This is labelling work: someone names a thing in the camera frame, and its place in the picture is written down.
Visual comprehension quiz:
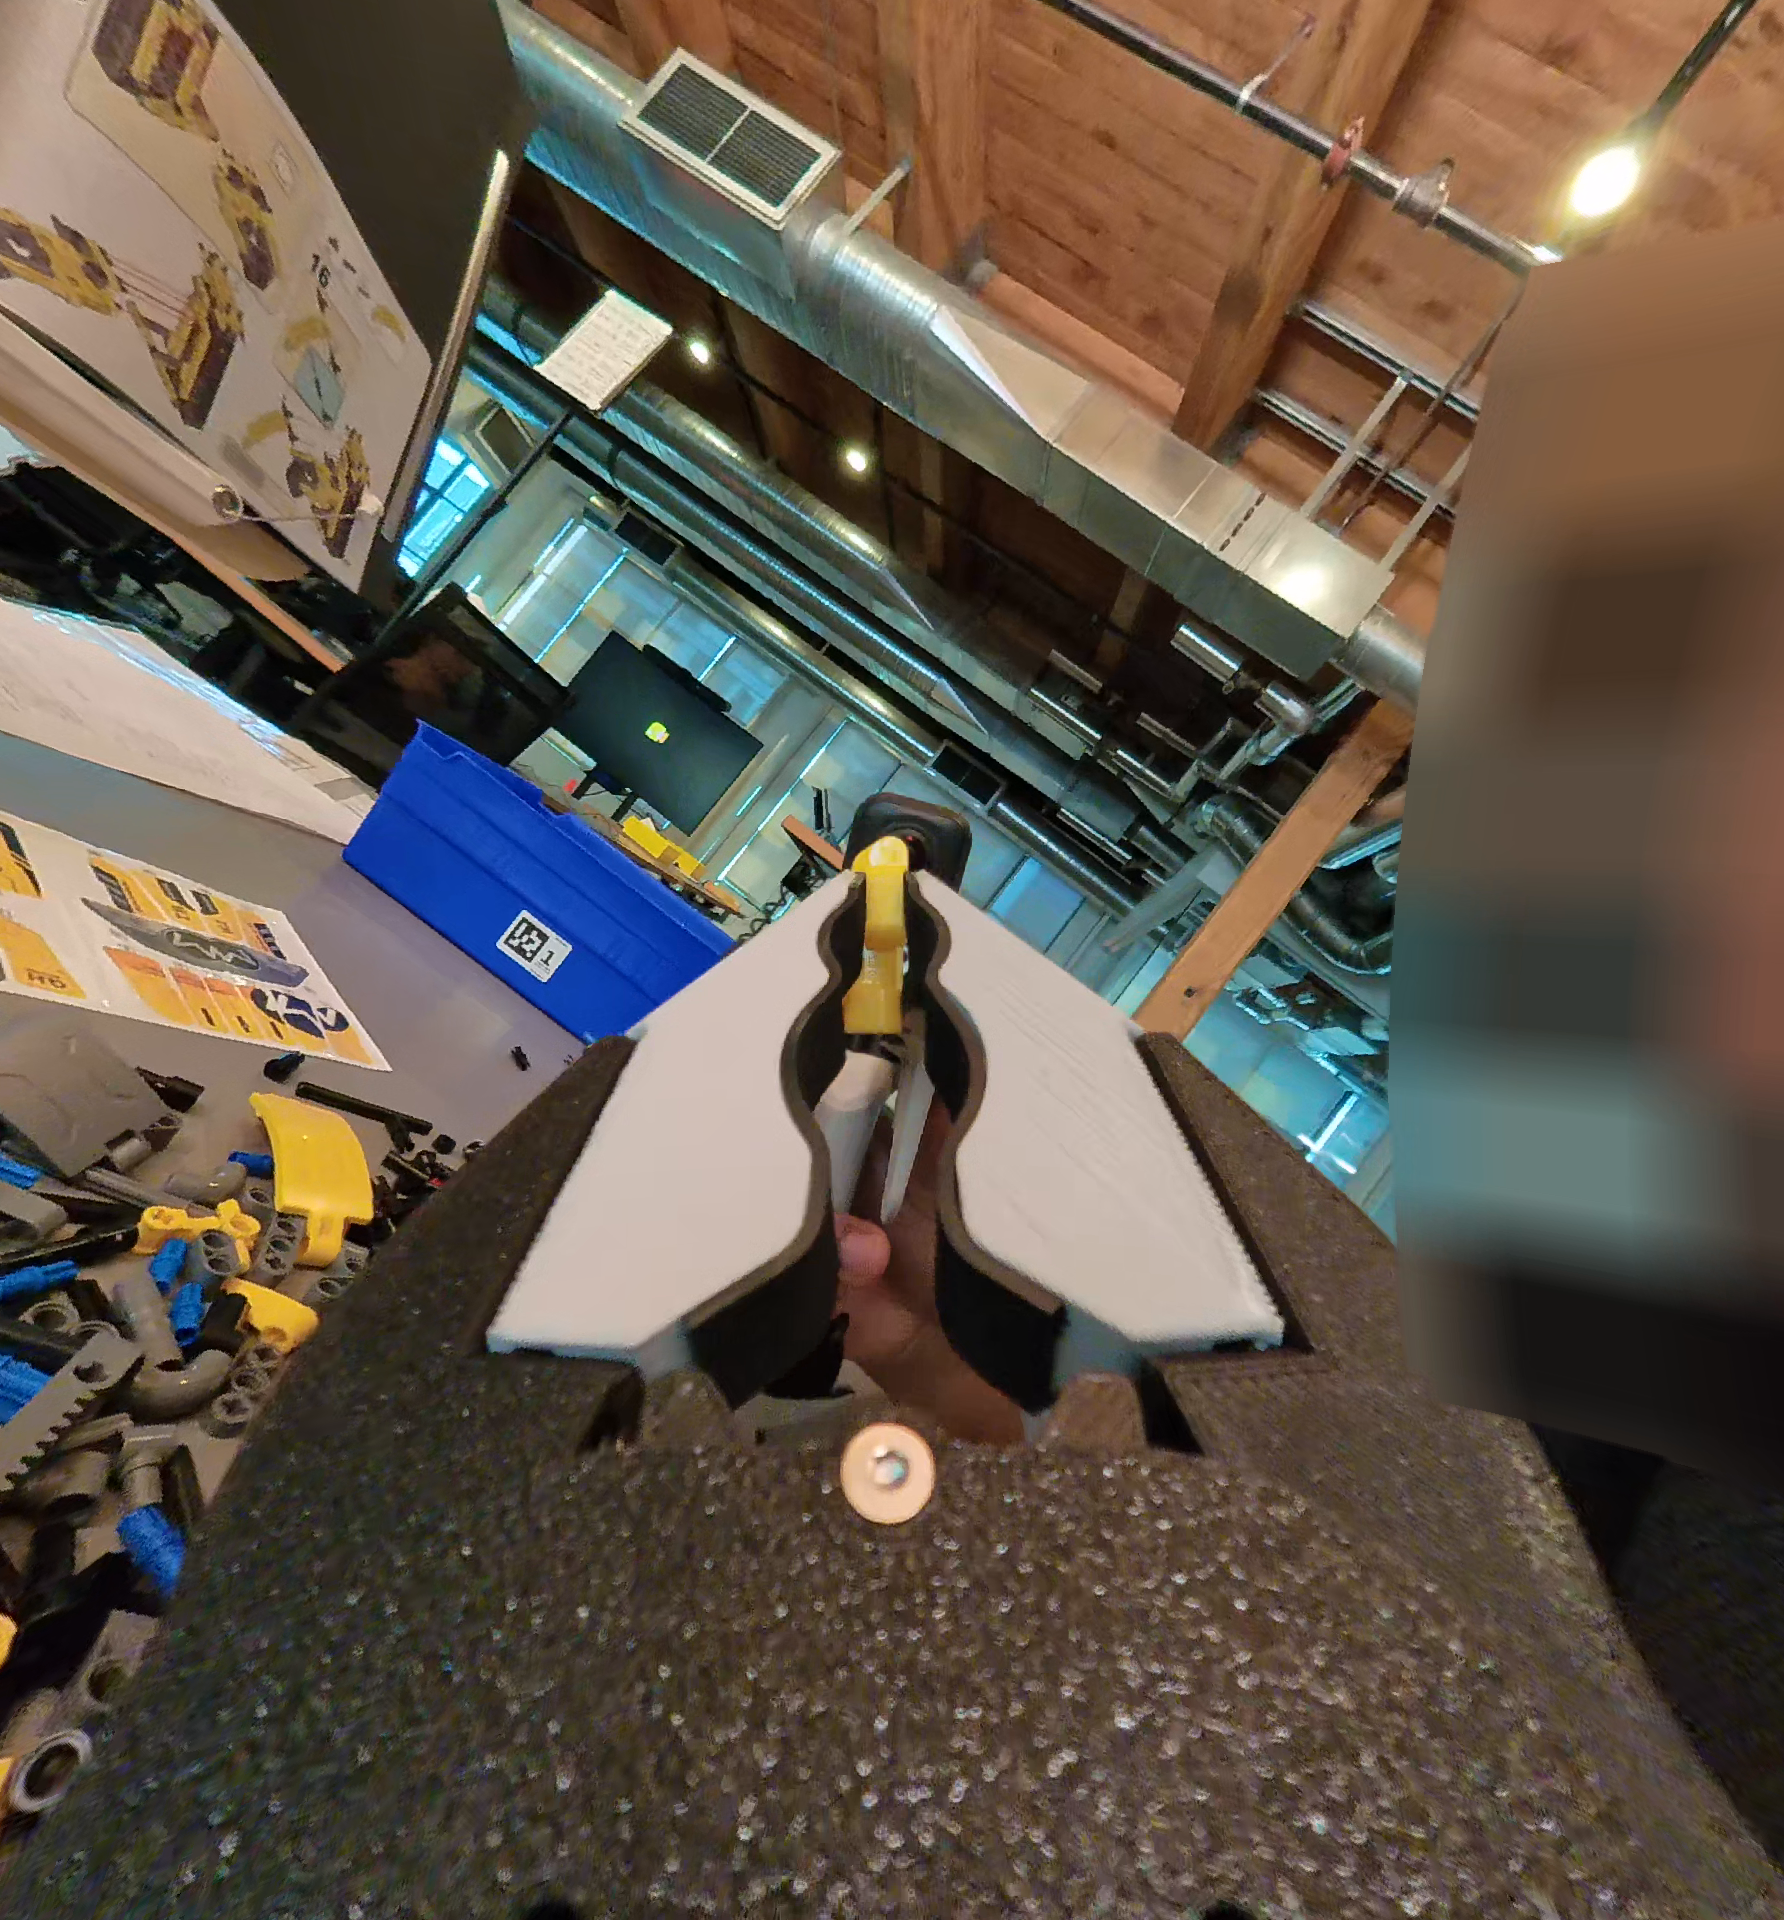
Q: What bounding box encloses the white paper sign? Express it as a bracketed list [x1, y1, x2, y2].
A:
[534, 288, 675, 417]

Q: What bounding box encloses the white paper sheet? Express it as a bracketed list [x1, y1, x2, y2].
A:
[0, 563, 377, 851]

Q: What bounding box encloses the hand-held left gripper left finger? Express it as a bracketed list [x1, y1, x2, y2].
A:
[485, 875, 850, 1409]

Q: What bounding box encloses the dark glossy panel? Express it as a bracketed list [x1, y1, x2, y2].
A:
[294, 586, 572, 791]

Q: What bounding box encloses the hanging instruction booklet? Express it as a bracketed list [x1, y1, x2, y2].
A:
[0, 0, 435, 596]

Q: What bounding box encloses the person's dark garment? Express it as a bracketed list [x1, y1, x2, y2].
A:
[1523, 1409, 1784, 1920]

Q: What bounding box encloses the white vent grille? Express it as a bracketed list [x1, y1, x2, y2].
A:
[617, 48, 845, 228]

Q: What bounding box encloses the yellow building piece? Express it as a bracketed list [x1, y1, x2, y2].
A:
[840, 839, 915, 1041]

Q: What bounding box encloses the black monitor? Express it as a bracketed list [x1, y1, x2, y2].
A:
[556, 633, 768, 840]

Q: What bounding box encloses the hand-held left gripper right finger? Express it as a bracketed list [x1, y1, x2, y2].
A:
[907, 870, 1294, 1415]

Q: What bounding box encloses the silver air duct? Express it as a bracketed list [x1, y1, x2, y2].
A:
[502, 0, 1434, 709]

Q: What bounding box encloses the ceiling lamp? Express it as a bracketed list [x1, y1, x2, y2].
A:
[1558, 135, 1651, 225]

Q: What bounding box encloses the black document stand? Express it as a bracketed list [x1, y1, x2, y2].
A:
[217, 0, 542, 600]

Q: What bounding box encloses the yellow printed instruction sheet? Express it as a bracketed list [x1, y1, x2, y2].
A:
[0, 780, 392, 1073]

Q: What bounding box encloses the pile of building pieces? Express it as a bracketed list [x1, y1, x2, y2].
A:
[0, 996, 446, 1920]

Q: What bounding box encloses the black ceiling pipe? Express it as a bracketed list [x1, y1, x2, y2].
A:
[1042, 0, 1560, 274]

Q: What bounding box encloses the blue plastic bin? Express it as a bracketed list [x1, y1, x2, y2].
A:
[343, 722, 743, 1047]

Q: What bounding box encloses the person's right hand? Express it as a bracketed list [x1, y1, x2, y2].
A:
[838, 1103, 1030, 1449]

